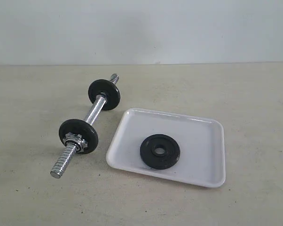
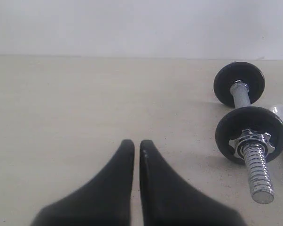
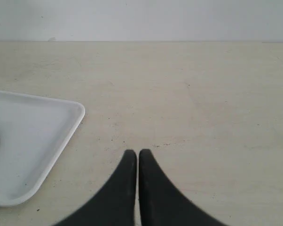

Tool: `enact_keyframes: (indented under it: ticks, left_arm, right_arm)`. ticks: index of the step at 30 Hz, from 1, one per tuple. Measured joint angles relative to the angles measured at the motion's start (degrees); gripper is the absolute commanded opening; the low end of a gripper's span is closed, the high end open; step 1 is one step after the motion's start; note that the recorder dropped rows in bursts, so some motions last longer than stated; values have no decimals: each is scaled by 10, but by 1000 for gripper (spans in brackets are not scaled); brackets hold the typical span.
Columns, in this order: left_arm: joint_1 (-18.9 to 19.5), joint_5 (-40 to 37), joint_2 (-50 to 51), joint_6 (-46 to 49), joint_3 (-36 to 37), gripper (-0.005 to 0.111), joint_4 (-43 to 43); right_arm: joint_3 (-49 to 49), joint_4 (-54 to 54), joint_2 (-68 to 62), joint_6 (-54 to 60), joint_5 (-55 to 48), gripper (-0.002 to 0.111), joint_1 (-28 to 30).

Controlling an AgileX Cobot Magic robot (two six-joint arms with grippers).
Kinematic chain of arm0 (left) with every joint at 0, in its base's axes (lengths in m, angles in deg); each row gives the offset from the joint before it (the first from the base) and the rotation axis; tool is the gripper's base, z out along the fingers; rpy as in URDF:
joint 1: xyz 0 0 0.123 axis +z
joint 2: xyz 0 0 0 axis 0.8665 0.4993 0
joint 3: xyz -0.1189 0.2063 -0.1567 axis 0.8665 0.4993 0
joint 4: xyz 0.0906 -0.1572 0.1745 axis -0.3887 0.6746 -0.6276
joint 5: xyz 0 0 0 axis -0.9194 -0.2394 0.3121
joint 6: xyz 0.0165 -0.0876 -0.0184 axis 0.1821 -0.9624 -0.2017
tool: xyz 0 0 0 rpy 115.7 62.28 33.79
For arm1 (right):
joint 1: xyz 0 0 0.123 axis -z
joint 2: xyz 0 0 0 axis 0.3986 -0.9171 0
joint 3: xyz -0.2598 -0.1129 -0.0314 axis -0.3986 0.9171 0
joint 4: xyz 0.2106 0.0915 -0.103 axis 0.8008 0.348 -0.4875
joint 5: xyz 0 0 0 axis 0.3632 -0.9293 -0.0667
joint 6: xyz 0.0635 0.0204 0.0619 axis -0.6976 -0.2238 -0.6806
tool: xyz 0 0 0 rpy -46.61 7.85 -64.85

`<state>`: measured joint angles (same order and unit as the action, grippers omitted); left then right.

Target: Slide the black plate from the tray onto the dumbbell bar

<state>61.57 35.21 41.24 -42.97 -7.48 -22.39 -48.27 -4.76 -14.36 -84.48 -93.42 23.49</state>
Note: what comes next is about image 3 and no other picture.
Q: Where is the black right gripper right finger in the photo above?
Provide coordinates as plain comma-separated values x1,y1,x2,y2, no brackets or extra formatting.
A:
138,149,224,226

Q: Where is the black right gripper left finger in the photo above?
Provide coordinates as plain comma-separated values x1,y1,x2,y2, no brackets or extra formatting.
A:
56,150,137,226

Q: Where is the white plastic tray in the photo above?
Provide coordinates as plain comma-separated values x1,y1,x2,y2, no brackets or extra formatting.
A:
0,91,85,207

